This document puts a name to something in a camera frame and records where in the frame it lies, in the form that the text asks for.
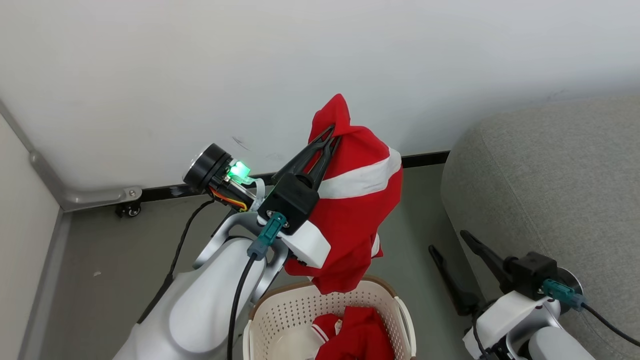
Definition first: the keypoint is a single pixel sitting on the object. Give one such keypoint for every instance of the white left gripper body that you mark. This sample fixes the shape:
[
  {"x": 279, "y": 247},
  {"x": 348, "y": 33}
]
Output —
[{"x": 307, "y": 242}]

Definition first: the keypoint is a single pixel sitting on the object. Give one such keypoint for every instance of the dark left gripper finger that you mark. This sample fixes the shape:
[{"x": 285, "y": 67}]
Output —
[
  {"x": 305, "y": 160},
  {"x": 324, "y": 165}
]

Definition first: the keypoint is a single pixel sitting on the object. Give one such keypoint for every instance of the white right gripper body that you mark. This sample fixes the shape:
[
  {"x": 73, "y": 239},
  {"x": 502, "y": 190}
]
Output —
[{"x": 505, "y": 312}]

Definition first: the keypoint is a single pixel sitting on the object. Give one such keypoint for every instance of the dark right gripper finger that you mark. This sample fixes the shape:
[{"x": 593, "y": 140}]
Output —
[
  {"x": 487, "y": 257},
  {"x": 452, "y": 287}
]

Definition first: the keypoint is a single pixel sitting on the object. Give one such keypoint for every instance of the red garment wide white band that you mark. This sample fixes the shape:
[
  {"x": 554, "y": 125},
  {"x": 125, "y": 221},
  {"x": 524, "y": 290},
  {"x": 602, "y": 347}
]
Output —
[{"x": 360, "y": 220}]

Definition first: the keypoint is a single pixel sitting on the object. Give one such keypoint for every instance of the red garment striped cuffs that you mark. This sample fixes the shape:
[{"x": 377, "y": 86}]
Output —
[{"x": 362, "y": 335}]

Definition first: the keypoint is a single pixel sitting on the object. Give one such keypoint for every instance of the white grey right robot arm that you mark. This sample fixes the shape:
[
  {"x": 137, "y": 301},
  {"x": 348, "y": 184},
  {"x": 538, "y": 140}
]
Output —
[{"x": 555, "y": 347}]

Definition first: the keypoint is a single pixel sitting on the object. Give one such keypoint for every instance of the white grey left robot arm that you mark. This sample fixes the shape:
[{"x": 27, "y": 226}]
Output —
[{"x": 200, "y": 310}]

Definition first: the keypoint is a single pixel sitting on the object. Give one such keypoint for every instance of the grey fabric sofa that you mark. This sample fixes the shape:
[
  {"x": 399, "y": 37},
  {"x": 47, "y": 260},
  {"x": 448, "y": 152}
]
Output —
[{"x": 550, "y": 175}]

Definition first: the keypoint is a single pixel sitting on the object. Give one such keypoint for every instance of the cream perforated laundry basket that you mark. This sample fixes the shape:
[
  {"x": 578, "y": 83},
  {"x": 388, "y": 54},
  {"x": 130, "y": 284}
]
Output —
[{"x": 290, "y": 315}]

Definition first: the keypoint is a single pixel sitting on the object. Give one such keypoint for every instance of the small black caster wheel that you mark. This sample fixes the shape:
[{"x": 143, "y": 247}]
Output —
[{"x": 129, "y": 210}]

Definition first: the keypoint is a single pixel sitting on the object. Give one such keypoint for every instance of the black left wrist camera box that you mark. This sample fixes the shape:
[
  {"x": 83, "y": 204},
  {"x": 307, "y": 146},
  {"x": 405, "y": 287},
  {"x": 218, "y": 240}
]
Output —
[{"x": 292, "y": 200}]

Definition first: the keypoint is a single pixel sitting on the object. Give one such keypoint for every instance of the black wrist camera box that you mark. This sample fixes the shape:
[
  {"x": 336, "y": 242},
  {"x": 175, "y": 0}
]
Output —
[
  {"x": 292, "y": 200},
  {"x": 530, "y": 270}
]

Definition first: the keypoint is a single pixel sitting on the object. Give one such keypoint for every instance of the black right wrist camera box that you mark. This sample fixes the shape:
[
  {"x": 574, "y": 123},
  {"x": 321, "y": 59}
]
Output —
[{"x": 530, "y": 270}]

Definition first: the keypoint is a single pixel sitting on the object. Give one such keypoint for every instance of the grey metal corner frame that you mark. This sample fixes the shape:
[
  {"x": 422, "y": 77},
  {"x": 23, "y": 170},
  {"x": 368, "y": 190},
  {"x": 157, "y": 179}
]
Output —
[{"x": 90, "y": 196}]

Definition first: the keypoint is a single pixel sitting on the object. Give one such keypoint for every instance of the grey partition bottom rail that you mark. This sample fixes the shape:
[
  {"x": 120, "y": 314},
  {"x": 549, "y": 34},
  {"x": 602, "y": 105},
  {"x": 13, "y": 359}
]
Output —
[{"x": 47, "y": 280}]

